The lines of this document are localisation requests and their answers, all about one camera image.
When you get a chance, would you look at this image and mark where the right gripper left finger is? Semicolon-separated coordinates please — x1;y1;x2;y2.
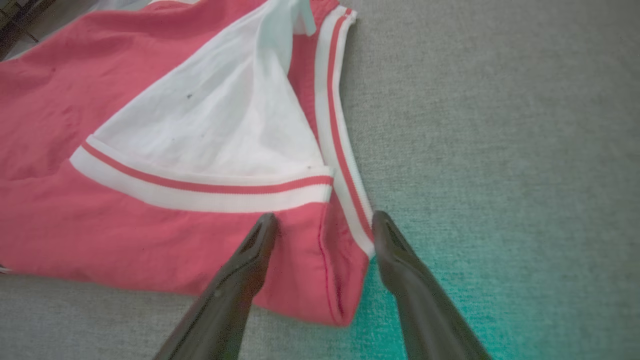
154;213;279;360

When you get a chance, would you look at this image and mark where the red garment white striped trim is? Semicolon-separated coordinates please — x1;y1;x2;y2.
0;0;376;328

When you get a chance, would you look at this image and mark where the grey sofa seat cushion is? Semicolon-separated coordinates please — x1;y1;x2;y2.
0;0;640;360

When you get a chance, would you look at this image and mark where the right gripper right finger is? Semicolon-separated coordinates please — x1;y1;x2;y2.
372;210;493;360

